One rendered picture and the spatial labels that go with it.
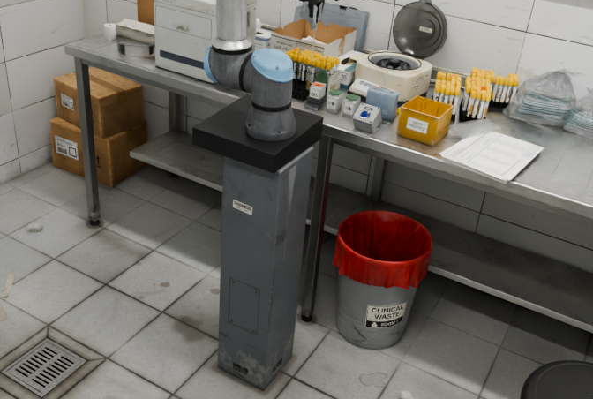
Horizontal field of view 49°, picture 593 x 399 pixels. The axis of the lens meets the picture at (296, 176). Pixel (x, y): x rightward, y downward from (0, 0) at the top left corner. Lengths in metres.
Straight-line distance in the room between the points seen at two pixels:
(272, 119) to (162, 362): 1.06
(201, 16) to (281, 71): 0.65
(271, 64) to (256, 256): 0.61
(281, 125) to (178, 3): 0.75
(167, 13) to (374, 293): 1.26
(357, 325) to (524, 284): 0.66
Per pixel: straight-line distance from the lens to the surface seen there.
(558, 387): 1.69
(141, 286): 2.82
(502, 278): 2.65
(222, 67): 1.88
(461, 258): 2.70
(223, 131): 1.91
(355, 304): 2.45
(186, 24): 2.42
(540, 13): 2.55
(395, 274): 2.31
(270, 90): 1.81
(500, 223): 2.86
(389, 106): 2.21
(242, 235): 2.03
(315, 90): 2.26
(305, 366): 2.48
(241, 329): 2.26
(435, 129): 2.09
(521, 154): 2.15
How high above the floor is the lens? 1.76
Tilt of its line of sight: 29 degrees down
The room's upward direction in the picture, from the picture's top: 5 degrees clockwise
